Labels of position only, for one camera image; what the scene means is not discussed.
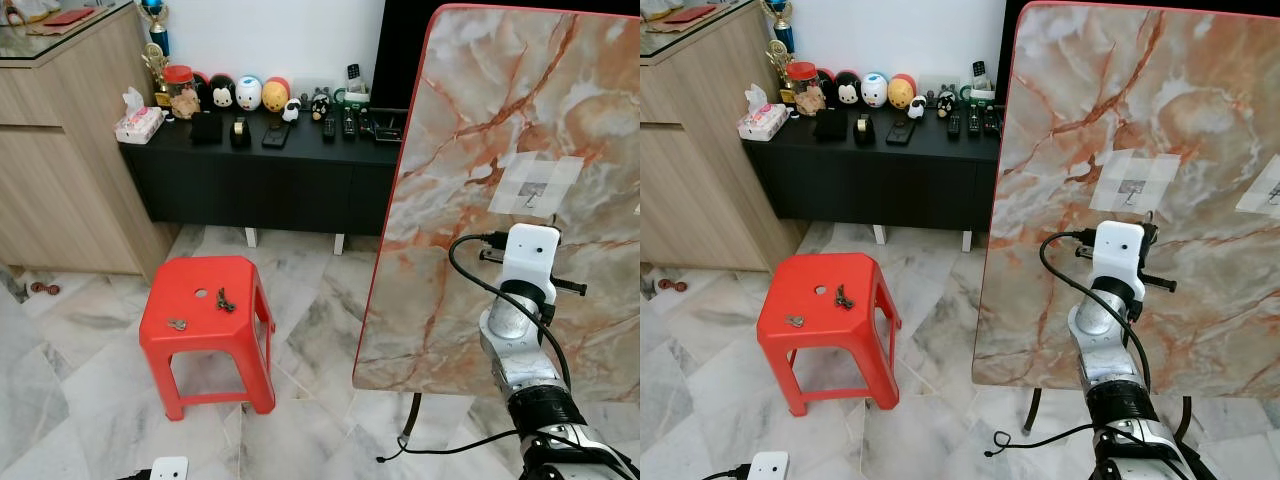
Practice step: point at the metal key bunch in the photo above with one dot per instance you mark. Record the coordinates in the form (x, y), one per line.
(226, 300)
(845, 296)

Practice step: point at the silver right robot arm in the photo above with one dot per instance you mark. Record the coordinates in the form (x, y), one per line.
(520, 340)
(1105, 330)

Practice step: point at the small metal hook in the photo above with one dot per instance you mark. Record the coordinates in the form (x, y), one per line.
(540, 195)
(1134, 190)

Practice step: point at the white tape patch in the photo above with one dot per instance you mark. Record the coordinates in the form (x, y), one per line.
(510, 190)
(1262, 185)
(1110, 185)

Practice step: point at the small red floor object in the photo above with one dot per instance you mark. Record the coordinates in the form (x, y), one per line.
(45, 289)
(672, 285)

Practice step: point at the marble pattern table top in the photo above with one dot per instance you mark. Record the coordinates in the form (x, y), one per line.
(500, 110)
(1100, 100)

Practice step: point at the light wooden cabinet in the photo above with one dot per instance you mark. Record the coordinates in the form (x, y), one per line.
(70, 170)
(700, 165)

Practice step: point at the green mug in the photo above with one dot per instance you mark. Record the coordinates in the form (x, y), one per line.
(978, 95)
(352, 98)

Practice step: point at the small single key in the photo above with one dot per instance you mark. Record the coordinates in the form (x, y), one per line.
(178, 324)
(795, 321)

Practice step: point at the red plastic stool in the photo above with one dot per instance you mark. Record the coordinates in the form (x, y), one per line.
(170, 290)
(800, 285)

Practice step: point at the black television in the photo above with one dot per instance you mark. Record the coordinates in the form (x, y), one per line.
(1010, 50)
(400, 50)

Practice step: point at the small black white figure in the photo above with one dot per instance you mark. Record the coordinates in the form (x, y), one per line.
(321, 108)
(947, 105)

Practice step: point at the pink white tissue pack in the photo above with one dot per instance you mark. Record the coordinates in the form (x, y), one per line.
(140, 120)
(764, 117)

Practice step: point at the small white cow figure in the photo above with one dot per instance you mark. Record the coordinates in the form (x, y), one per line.
(290, 110)
(917, 107)

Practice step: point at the black phone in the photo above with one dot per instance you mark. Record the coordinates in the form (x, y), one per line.
(901, 133)
(277, 136)

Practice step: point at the black low console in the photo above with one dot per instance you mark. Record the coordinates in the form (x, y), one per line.
(880, 180)
(250, 185)

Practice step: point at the orange yellow round figure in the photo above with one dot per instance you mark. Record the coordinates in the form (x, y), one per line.
(902, 92)
(276, 95)

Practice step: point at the black tape dispenser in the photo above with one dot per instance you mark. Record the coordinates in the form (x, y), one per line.
(866, 129)
(241, 132)

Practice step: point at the red lidded glass jar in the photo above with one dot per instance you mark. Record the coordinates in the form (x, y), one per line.
(804, 88)
(178, 92)

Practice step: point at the black wallet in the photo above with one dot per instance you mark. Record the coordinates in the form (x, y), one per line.
(831, 125)
(206, 128)

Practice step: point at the red book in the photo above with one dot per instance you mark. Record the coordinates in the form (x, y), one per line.
(715, 13)
(68, 16)

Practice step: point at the white blue egg figure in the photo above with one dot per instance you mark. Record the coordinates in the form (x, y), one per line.
(249, 94)
(876, 90)

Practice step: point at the black red mouse figure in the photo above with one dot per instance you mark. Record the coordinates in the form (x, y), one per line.
(826, 88)
(199, 92)

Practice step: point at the black white mouse figure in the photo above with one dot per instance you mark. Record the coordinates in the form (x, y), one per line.
(849, 90)
(221, 93)

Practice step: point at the blue gold trophy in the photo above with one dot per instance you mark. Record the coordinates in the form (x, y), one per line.
(155, 25)
(782, 22)

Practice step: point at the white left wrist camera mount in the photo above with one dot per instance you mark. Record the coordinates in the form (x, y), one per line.
(770, 466)
(170, 470)

